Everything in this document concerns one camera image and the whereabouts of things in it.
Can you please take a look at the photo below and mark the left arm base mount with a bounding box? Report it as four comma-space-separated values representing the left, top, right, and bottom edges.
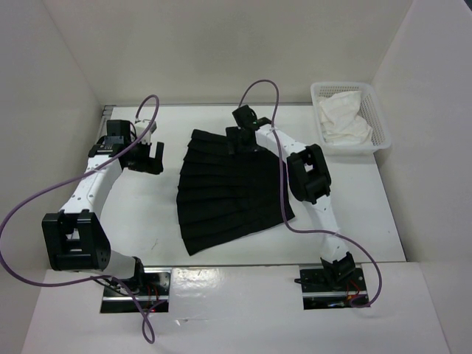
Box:
100, 267, 172, 314

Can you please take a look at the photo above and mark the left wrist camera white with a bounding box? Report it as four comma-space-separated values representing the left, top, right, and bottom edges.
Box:
134, 119, 157, 145

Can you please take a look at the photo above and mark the white cloth in basket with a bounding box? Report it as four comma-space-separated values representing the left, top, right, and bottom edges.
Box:
317, 91, 372, 146

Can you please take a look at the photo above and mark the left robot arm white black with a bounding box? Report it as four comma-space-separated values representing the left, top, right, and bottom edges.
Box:
41, 119, 164, 295

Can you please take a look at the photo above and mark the white plastic basket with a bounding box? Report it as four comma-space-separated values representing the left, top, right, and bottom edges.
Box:
310, 82, 392, 155

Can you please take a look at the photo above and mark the black pleated skirt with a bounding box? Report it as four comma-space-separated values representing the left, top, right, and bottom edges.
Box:
176, 129, 295, 255

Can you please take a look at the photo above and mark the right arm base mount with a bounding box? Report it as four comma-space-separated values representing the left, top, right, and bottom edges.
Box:
294, 265, 369, 310

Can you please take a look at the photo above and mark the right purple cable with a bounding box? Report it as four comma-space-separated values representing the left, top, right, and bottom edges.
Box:
240, 79, 383, 308

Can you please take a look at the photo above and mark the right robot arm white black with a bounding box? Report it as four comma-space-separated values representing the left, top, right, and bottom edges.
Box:
226, 105, 355, 290

